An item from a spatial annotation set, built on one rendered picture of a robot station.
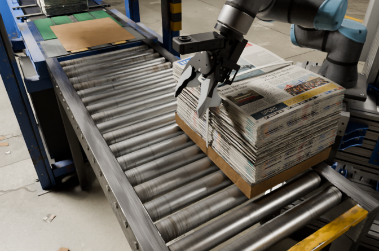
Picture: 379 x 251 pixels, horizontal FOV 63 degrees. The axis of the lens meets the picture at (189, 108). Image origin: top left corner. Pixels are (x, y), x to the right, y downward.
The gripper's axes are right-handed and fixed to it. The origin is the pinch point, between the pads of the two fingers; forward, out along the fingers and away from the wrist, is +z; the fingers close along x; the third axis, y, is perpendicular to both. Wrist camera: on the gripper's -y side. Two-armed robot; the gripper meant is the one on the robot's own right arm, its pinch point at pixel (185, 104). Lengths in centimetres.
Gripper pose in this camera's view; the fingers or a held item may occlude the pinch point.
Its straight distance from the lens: 74.2
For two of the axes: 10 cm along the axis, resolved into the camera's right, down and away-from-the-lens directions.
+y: 7.4, 1.9, 6.4
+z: -4.4, 8.7, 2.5
